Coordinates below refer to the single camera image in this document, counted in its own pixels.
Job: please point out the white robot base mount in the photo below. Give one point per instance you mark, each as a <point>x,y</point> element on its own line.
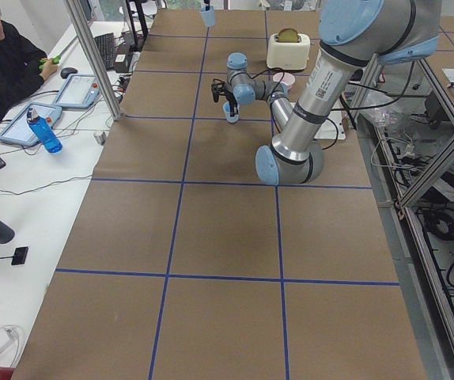
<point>332,128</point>

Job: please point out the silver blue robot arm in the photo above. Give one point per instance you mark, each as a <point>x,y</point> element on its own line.
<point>351,33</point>

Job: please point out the near teach pendant tablet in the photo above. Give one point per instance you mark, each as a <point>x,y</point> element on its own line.
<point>18,133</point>

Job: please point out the pink bowl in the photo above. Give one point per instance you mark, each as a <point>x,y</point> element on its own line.
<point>285,79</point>

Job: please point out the toast slice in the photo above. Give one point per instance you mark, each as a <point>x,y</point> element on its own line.
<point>288,36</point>

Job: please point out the clear safety glasses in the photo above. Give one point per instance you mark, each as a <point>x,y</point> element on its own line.
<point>11,343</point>

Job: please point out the blue water bottle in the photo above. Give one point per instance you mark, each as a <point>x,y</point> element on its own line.
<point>43,131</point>

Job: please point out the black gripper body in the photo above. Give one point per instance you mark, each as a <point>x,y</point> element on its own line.
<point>232,98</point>

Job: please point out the black computer mouse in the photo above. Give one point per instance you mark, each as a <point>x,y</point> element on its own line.
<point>67,71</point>

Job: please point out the aluminium frame post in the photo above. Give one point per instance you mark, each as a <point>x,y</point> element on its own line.
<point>85,37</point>

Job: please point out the cream toaster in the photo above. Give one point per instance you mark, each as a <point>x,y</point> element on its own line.
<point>288,55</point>

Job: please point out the light blue cup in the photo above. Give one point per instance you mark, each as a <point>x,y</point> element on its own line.
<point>208,16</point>
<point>230,116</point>

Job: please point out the black keyboard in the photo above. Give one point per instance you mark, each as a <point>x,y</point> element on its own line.
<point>105,44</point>

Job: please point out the teach pendant tablet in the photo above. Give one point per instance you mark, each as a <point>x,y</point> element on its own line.
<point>18,133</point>
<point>78,91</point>

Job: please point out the far teach pendant tablet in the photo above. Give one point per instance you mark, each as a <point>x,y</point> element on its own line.
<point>78,91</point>

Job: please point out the small black square pad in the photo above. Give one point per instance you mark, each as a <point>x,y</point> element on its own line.
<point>19,256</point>

